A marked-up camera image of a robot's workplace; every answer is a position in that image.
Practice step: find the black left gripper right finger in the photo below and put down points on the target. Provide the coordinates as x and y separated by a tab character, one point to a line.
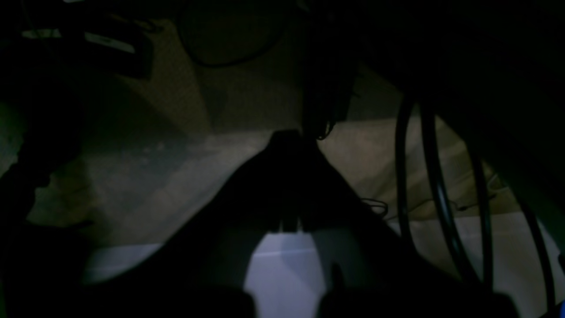
369	270

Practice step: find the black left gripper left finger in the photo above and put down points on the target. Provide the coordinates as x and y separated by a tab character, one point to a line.
200	271

